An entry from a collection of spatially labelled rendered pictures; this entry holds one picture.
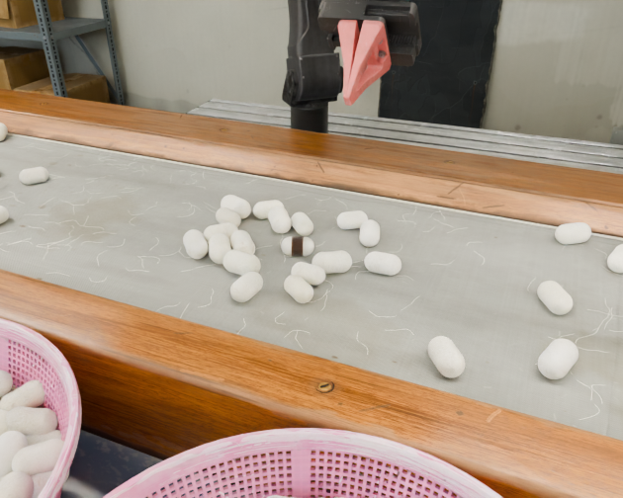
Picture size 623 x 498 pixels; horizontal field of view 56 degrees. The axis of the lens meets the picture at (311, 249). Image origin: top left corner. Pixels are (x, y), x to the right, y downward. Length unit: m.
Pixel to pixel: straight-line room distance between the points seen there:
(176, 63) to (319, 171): 2.38
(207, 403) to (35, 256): 0.27
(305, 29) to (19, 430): 0.69
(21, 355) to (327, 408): 0.22
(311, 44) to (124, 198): 0.40
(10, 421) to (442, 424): 0.27
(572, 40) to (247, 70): 1.38
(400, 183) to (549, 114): 1.93
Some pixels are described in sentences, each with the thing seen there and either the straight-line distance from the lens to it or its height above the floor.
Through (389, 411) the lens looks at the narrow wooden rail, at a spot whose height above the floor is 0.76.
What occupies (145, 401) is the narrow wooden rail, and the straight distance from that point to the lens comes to 0.43.
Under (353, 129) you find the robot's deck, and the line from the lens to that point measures 1.09.
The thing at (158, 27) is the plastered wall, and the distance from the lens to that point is 3.04.
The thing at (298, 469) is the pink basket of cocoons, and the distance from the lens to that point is 0.35.
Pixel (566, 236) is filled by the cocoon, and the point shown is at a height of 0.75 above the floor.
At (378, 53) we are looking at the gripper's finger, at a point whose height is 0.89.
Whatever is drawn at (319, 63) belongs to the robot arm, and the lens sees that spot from 0.93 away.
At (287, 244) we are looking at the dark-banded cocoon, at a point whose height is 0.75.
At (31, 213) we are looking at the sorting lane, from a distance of 0.69.
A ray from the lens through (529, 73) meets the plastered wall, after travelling 2.53.
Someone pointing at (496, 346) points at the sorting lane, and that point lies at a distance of 0.46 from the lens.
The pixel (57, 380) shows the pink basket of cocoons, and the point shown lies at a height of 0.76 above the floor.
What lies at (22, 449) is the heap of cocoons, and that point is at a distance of 0.41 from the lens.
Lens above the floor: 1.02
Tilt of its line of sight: 30 degrees down
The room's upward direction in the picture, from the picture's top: straight up
